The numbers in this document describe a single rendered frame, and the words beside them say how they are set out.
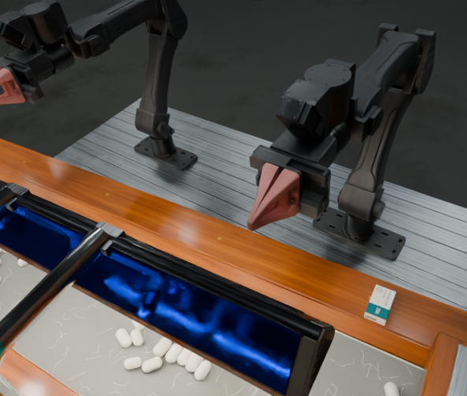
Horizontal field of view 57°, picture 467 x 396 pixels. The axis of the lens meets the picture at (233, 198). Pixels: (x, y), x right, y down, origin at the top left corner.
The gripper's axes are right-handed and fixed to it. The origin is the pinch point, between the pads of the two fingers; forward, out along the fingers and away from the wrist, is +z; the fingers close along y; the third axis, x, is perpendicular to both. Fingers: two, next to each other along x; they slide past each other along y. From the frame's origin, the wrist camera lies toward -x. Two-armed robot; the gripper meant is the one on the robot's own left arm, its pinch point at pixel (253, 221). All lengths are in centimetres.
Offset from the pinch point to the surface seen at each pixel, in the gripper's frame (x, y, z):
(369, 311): 28.5, 11.9, -13.1
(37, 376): 29.5, -28.4, 25.7
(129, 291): -1.4, -4.9, 14.9
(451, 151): 111, -1, -167
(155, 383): 32.3, -12.2, 15.2
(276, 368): -1.2, 11.5, 13.5
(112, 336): 32.4, -24.8, 13.4
